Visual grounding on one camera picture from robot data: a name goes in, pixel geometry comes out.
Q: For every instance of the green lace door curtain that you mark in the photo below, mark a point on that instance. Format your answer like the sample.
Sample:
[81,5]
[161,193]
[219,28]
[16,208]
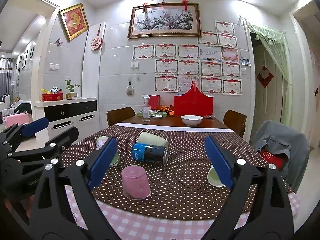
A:
[275,43]

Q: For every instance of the white ceramic bowl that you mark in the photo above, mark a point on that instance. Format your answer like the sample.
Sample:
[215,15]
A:
[191,120]

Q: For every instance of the white paper cup green inside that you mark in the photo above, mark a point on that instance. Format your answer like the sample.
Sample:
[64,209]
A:
[213,178]

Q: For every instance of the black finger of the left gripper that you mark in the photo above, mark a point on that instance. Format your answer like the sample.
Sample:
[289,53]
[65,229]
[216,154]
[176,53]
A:
[52,148]

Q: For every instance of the right brown wooden chair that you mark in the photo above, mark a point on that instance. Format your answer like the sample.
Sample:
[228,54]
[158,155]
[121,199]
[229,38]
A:
[235,121]

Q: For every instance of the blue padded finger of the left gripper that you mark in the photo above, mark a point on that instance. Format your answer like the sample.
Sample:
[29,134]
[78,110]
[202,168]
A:
[32,128]

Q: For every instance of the cream ceramic cup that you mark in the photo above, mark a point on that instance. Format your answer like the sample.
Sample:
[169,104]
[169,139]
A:
[151,139]

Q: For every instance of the gold framed red picture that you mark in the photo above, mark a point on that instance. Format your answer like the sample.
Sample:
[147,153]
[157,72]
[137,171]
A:
[74,21]

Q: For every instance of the left brown wooden chair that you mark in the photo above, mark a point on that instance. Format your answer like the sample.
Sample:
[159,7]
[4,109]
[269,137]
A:
[118,115]

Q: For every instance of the white black sideboard cabinet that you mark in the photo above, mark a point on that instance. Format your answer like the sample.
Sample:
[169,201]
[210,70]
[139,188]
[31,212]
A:
[81,113]

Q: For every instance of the grey jacket on chair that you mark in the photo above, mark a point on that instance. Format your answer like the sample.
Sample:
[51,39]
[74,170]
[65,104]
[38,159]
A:
[284,147]

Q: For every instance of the green flat box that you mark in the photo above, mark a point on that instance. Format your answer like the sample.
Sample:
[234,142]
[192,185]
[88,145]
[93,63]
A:
[156,113]

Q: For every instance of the pink cup green inside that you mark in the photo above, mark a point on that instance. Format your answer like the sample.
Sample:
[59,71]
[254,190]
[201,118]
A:
[109,153]

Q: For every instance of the pink checkered tablecloth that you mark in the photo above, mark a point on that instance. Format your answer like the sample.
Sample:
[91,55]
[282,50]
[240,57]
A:
[132,226]

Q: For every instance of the pink translucent plastic cup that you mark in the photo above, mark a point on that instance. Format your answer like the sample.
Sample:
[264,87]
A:
[135,182]

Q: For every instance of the small red box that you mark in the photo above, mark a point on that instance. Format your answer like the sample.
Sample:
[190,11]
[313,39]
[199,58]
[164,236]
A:
[154,102]

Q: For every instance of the pink suitcase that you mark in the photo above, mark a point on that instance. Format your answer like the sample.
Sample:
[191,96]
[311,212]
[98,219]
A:
[20,118]

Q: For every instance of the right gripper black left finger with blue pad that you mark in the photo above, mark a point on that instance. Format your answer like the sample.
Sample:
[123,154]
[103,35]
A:
[51,215]

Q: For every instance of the blue black can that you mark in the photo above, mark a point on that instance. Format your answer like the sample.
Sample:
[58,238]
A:
[152,154]

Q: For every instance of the brown wooden chair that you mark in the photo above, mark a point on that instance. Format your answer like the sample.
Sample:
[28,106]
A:
[235,121]
[118,115]

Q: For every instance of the round red wall ornament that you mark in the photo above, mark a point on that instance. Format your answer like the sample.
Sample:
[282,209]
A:
[97,41]

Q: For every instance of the red box on sideboard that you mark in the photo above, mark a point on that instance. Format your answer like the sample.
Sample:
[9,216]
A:
[52,97]

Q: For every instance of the red gift bag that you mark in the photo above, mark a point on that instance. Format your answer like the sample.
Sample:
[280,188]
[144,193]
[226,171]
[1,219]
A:
[193,102]

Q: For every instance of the brown polka dot tablecloth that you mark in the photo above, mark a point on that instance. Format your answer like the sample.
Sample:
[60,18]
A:
[179,189]

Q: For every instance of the clear spray bottle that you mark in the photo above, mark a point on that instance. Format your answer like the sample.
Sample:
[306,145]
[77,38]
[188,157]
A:
[146,115]

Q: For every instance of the hanging wall brush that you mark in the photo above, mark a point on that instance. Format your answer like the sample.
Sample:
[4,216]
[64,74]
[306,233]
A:
[130,91]

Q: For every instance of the framed blossom painting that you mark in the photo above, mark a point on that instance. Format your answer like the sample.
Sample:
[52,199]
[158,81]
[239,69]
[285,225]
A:
[165,19]

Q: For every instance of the red diamond door decoration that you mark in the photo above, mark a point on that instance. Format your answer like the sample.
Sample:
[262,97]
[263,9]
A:
[265,76]

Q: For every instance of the potted green plant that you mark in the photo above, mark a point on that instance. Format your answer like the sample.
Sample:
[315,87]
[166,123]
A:
[71,95]

